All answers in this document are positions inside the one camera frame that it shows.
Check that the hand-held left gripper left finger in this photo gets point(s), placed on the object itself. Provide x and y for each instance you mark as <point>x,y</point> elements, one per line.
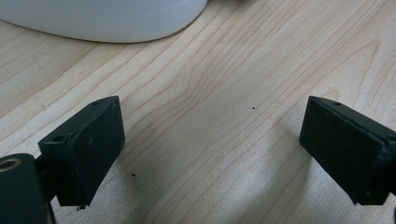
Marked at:
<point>90,149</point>

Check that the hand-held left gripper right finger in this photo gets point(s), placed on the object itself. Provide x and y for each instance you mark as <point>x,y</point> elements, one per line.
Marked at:
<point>348,149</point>

